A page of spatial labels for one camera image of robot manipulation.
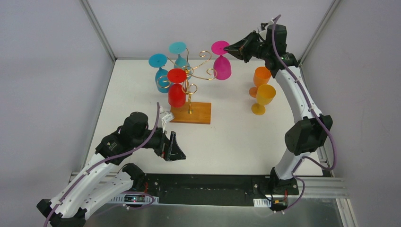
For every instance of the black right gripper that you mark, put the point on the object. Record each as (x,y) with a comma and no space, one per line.
(249,49)

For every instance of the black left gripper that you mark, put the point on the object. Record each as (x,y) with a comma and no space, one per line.
(166,146)

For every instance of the magenta wine glass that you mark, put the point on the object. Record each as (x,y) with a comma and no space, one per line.
(221,65)

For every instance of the orange wine glass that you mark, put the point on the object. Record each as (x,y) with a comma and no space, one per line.
(261,77)

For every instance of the yellow wine glass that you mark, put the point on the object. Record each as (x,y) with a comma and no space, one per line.
(264,96)

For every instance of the blue wine glass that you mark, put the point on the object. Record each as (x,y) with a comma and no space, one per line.
(159,60)

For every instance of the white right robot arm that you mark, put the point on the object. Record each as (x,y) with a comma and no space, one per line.
(311,128)

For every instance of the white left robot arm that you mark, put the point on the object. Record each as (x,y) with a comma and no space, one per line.
(105,176)

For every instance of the wooden rack base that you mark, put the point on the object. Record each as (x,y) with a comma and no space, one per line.
(198,113)

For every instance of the teal wine glass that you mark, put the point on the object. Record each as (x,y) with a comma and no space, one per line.
(178,48)

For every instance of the red wine glass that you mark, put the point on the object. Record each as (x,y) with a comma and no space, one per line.
(176,95)

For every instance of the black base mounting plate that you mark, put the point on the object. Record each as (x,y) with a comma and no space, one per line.
(214,190)

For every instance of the left controller board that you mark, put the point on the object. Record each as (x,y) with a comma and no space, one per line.
(132,198)

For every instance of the controller board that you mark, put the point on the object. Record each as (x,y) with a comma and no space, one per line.
(278,205)
(132,198)

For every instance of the right controller board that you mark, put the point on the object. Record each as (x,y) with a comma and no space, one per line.
(278,205)

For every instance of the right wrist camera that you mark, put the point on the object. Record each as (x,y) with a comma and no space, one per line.
(262,27)

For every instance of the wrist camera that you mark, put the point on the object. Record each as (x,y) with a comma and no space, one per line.
(164,117)
(262,27)

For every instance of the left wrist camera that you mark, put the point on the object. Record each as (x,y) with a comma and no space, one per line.
(164,117)

